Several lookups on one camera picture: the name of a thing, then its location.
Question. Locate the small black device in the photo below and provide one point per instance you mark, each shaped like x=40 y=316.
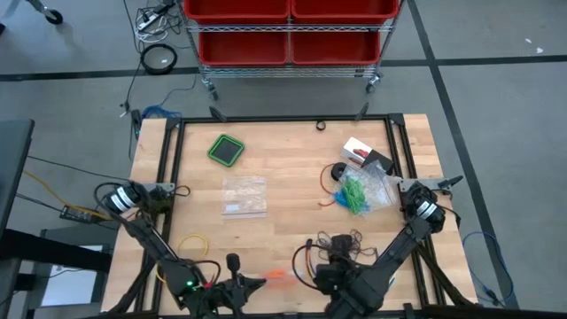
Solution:
x=136 y=122

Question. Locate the white power strip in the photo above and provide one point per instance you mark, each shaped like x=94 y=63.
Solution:
x=148 y=21

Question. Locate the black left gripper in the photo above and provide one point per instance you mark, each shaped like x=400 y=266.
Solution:
x=217 y=299

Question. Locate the green rubber bands pile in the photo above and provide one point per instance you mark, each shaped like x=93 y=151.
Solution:
x=354 y=195

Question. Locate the red plastic bin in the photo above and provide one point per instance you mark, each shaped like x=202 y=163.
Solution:
x=345 y=9
x=237 y=9
x=243 y=49
x=335 y=49

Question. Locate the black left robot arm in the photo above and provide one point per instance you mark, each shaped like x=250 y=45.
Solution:
x=150 y=241

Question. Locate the black pad with green rim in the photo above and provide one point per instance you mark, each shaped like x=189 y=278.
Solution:
x=227 y=150

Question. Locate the dark purple rubber bands pile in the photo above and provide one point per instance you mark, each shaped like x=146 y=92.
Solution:
x=363 y=248

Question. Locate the orange rubber bands pile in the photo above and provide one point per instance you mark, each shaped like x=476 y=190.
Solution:
x=279 y=279

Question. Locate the black chair caster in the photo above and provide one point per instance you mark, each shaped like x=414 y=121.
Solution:
x=54 y=17

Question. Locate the black desk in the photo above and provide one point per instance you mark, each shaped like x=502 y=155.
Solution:
x=13 y=168

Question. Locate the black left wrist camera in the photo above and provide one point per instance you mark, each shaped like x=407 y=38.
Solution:
x=233 y=261

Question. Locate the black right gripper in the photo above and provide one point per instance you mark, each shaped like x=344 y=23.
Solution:
x=350 y=285

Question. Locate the small black box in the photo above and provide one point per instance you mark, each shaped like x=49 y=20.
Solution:
x=381 y=160

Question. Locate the clear plastic bags pile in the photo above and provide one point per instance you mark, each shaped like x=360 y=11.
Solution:
x=246 y=195

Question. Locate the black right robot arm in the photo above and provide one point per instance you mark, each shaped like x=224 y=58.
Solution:
x=398 y=252

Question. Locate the black low furniture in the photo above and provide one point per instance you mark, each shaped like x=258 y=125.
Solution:
x=44 y=252

